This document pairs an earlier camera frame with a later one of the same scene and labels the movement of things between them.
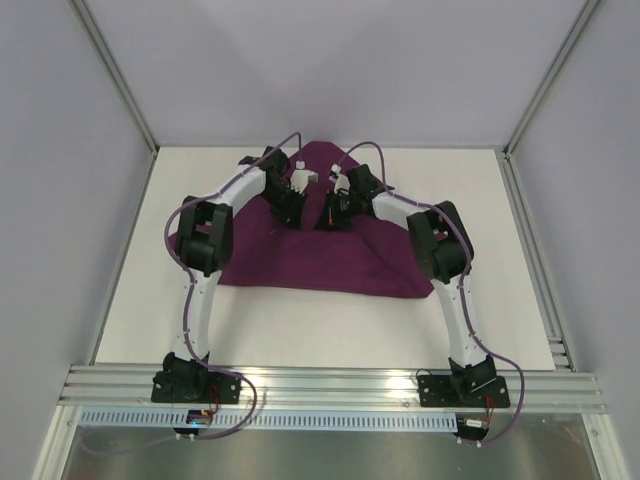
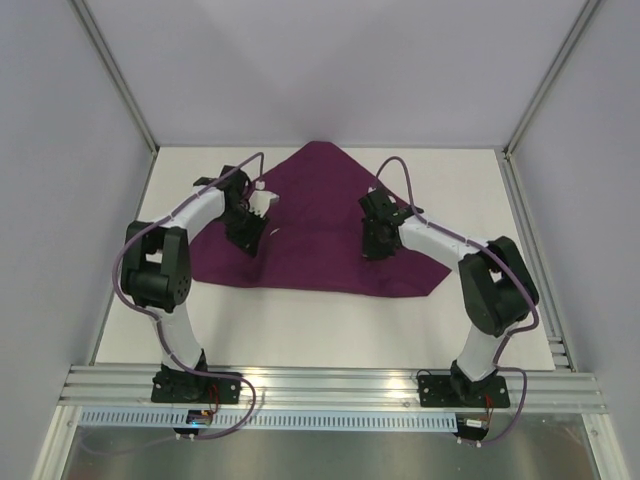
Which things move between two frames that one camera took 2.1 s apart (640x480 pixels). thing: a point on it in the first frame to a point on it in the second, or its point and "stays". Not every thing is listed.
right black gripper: (333, 212) to (377, 242)
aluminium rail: (322, 389) stays
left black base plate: (193, 387) stays
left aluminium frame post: (86, 16) stays
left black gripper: (292, 215) to (249, 241)
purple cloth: (368, 251) stays
